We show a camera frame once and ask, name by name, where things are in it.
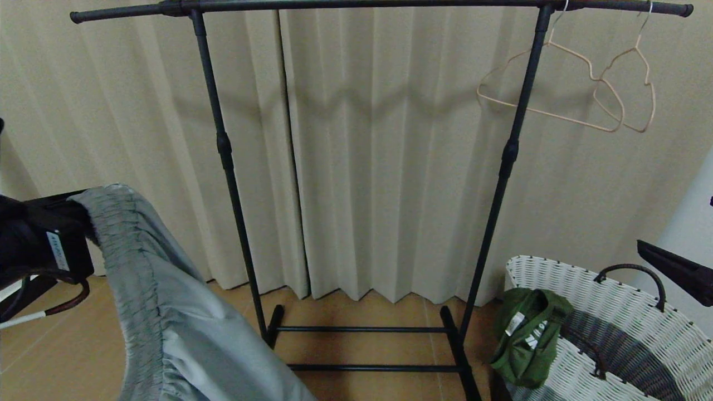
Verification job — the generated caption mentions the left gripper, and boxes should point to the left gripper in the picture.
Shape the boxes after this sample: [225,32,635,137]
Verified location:
[0,195,95,288]

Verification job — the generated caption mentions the pale grey shorts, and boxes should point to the pale grey shorts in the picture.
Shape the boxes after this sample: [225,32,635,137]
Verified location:
[67,183,319,401]

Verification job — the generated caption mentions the pink clothes hanger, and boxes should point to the pink clothes hanger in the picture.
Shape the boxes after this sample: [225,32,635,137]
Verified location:
[592,0,657,134]
[476,0,626,134]

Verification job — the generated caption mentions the black clothes rack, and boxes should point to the black clothes rack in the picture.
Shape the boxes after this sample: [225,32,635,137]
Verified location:
[70,0,695,401]

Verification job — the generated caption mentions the white laundry basket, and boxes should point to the white laundry basket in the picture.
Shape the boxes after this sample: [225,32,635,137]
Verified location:
[493,255,713,401]

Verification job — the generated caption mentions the beige curtain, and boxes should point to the beige curtain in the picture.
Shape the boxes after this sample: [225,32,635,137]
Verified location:
[0,0,713,306]

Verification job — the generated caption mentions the green garment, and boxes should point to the green garment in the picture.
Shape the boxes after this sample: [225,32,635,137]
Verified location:
[490,286,575,389]

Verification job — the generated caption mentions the black cable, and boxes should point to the black cable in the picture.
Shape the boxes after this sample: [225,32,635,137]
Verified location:
[0,277,91,331]

